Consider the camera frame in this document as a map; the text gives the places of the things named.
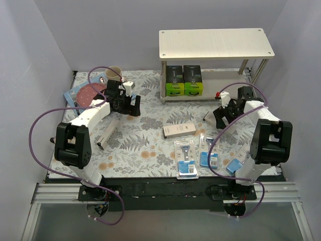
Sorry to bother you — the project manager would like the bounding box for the blue checked cloth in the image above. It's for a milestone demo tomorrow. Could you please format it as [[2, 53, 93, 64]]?
[[62, 74, 137, 116]]

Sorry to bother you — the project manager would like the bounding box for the clear blue razor blister pack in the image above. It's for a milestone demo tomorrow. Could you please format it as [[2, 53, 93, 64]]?
[[174, 141, 199, 180]]

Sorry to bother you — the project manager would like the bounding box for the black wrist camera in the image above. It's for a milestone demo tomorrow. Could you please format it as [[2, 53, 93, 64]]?
[[104, 79, 123, 97], [238, 86, 256, 101]]

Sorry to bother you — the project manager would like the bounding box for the silver fork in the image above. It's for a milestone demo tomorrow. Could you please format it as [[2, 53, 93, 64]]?
[[69, 90, 80, 116]]

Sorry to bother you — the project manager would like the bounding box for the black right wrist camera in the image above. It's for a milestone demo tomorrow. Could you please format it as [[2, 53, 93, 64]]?
[[238, 86, 256, 101]]

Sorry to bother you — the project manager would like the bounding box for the beige ceramic mug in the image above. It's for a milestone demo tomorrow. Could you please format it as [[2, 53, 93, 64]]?
[[105, 66, 122, 81]]

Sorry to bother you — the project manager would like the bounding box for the cream enamel cup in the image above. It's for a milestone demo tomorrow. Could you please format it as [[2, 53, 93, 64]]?
[[50, 137, 56, 144]]

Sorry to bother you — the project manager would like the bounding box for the black green Gillette Labs box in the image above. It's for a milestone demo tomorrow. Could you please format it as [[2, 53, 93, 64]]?
[[166, 65, 185, 96]]

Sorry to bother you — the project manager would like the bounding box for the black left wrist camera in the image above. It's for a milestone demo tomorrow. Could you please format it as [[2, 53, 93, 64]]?
[[104, 79, 123, 97]]

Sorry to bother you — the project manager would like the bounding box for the pink dotted plate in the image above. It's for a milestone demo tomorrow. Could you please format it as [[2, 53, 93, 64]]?
[[76, 84, 98, 107]]

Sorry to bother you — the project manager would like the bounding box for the white Harry's box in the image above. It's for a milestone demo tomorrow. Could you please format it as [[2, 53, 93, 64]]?
[[163, 123, 196, 139], [203, 111, 216, 127], [96, 119, 119, 150]]

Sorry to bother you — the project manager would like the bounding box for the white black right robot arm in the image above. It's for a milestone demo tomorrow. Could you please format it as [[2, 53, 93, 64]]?
[[213, 98, 293, 200]]

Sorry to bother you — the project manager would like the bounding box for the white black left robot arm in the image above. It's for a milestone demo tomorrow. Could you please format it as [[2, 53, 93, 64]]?
[[54, 95, 141, 201]]

